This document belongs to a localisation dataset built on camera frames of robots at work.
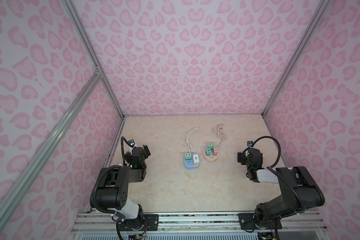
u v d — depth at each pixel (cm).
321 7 69
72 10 69
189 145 100
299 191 45
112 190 46
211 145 94
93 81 85
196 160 86
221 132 107
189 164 90
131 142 81
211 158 93
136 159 72
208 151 92
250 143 82
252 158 74
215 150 93
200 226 72
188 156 90
